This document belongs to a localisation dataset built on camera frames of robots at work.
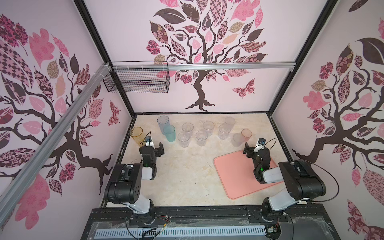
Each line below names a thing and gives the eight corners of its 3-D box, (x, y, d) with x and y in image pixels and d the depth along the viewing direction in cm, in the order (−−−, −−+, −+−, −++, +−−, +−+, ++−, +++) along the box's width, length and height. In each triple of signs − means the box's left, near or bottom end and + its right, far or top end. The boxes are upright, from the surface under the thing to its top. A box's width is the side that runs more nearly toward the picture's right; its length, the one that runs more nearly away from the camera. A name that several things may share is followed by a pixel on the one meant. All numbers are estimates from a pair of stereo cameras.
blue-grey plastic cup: (160, 134, 109) (156, 122, 99) (161, 127, 113) (158, 115, 103) (170, 134, 109) (167, 122, 99) (171, 127, 113) (168, 115, 103)
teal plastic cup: (165, 142, 105) (162, 133, 97) (166, 132, 110) (164, 123, 102) (175, 142, 105) (174, 133, 97) (176, 132, 110) (175, 123, 102)
